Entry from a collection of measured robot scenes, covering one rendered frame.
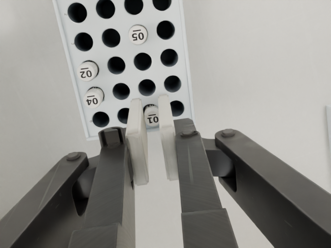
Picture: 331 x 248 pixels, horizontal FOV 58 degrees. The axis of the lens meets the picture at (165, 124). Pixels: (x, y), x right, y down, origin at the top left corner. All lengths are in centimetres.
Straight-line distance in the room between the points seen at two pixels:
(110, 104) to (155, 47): 5
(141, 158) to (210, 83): 13
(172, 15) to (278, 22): 10
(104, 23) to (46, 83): 8
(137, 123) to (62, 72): 12
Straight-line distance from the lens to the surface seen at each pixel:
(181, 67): 22
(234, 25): 26
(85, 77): 21
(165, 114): 17
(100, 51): 22
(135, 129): 15
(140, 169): 15
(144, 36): 20
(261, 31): 27
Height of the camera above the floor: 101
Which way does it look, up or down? 70 degrees down
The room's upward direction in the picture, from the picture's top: 171 degrees clockwise
